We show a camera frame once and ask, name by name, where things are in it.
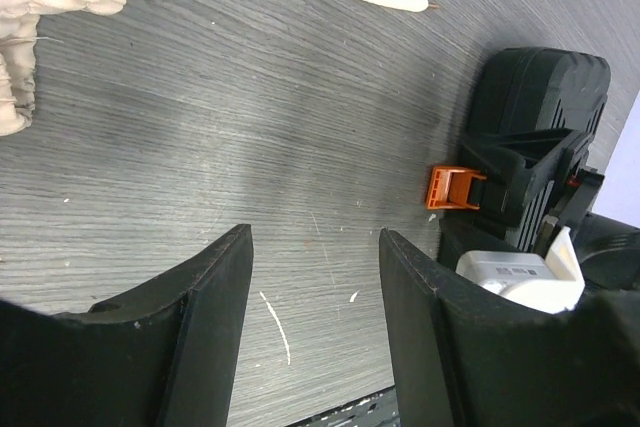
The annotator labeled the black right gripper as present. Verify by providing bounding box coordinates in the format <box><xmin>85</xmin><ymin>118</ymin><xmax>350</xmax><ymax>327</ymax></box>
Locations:
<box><xmin>461</xmin><ymin>128</ymin><xmax>639</xmax><ymax>292</ymax></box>

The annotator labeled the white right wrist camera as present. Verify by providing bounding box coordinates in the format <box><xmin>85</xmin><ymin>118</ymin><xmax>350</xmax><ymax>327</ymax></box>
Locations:
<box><xmin>455</xmin><ymin>227</ymin><xmax>585</xmax><ymax>314</ymax></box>

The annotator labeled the black plastic tool case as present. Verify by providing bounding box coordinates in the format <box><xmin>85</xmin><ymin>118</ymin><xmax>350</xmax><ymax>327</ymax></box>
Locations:
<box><xmin>437</xmin><ymin>47</ymin><xmax>611</xmax><ymax>268</ymax></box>

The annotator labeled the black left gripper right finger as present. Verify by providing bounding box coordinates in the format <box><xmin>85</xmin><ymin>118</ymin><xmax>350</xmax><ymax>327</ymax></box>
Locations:
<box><xmin>379</xmin><ymin>229</ymin><xmax>639</xmax><ymax>426</ymax></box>

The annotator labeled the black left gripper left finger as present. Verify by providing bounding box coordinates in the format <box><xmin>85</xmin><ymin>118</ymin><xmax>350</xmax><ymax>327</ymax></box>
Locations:
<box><xmin>1</xmin><ymin>224</ymin><xmax>253</xmax><ymax>426</ymax></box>

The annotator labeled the orange small tool piece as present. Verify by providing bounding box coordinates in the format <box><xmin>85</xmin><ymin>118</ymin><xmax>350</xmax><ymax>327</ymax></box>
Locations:
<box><xmin>425</xmin><ymin>165</ymin><xmax>487</xmax><ymax>210</ymax></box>

